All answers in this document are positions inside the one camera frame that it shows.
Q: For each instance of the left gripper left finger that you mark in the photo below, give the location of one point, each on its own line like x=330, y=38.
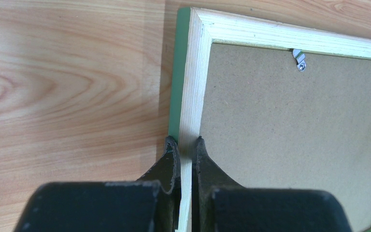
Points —
x=148, y=204

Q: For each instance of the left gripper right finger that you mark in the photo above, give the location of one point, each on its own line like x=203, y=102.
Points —
x=220, y=204

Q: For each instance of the brown frame backing board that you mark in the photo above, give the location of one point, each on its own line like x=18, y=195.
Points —
x=268, y=125

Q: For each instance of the wooden picture frame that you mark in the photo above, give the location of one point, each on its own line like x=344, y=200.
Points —
x=196, y=30

